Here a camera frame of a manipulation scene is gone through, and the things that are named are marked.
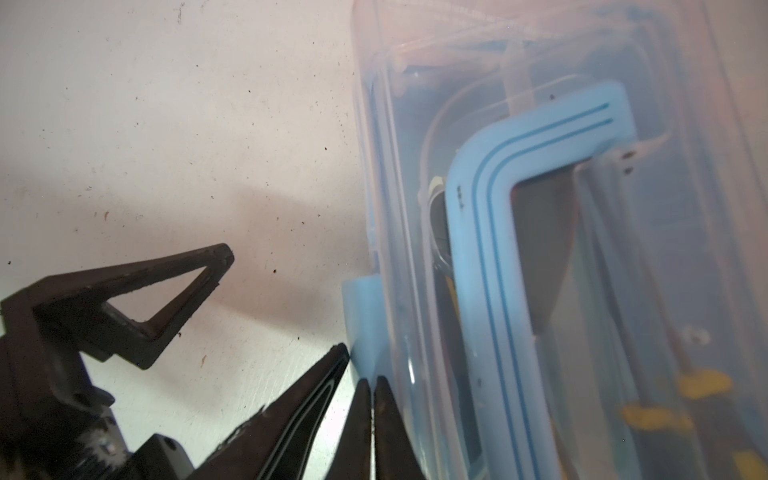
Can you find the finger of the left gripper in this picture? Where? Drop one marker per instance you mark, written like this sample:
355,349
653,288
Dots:
78,311
275,443

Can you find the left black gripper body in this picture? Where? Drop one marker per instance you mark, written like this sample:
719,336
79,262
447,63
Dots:
55,424

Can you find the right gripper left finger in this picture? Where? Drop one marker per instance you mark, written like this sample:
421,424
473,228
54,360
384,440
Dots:
352,459

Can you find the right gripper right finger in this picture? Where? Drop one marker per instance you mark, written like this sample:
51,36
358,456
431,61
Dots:
393,452

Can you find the blue plastic tool box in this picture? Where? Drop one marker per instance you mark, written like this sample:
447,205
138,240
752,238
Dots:
476,121

